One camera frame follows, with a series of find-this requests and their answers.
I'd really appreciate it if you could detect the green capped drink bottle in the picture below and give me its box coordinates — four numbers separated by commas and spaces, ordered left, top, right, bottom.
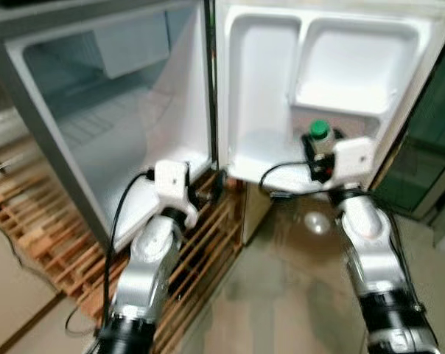
308, 119, 338, 159

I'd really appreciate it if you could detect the silver mini fridge body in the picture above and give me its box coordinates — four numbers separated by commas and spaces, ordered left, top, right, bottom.
0, 0, 216, 251

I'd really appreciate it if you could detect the wooden slatted rack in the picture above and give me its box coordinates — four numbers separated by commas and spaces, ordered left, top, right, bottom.
0, 140, 245, 354

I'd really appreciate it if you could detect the white framed glass sliding door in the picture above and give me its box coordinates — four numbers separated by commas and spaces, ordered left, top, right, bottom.
370, 44, 445, 222

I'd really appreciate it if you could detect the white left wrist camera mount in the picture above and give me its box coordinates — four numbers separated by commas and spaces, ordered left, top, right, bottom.
154, 160, 201, 218

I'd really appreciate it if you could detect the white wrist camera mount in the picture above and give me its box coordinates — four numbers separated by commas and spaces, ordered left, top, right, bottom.
154, 160, 201, 218
329, 136, 376, 191

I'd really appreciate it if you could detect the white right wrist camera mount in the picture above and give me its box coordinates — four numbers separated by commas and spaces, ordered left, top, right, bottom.
329, 136, 376, 191

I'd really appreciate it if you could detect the black power cord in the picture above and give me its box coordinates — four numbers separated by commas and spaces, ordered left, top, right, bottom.
0, 205, 98, 339

